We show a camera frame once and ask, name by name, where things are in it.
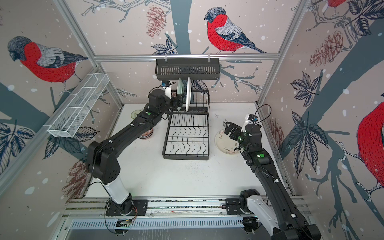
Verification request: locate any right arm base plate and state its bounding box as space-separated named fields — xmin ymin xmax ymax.
xmin=222 ymin=195 xmax=269 ymax=216

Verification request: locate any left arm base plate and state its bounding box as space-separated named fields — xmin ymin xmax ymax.
xmin=105 ymin=200 xmax=149 ymax=217

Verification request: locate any black two-tier dish rack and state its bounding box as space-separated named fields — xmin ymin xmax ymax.
xmin=162 ymin=90 xmax=210 ymax=161

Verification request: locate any pale green plate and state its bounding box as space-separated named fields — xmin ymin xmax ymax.
xmin=177 ymin=78 xmax=185 ymax=96

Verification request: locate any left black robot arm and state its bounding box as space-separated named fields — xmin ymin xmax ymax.
xmin=87 ymin=89 xmax=185 ymax=216

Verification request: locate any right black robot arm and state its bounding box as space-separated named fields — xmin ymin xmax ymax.
xmin=225 ymin=122 xmax=322 ymax=240

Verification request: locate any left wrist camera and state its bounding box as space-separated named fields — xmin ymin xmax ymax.
xmin=162 ymin=81 xmax=172 ymax=99

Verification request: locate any black hanging wall basket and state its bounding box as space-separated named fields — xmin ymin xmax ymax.
xmin=155 ymin=58 xmax=221 ymax=81

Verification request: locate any horizontal aluminium frame bar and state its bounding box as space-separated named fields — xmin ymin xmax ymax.
xmin=94 ymin=53 xmax=280 ymax=63

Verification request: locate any aluminium mounting rail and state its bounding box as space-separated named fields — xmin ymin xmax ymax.
xmin=63 ymin=197 xmax=227 ymax=218

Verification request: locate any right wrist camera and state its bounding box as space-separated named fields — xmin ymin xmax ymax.
xmin=242 ymin=115 xmax=258 ymax=132

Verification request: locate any white wire wall basket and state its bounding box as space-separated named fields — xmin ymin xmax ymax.
xmin=48 ymin=73 xmax=110 ymax=138

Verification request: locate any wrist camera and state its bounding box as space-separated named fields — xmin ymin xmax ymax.
xmin=242 ymin=115 xmax=258 ymax=132
xmin=162 ymin=81 xmax=172 ymax=99

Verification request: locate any white plate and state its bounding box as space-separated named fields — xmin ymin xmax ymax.
xmin=186 ymin=77 xmax=192 ymax=112
xmin=215 ymin=129 xmax=239 ymax=155

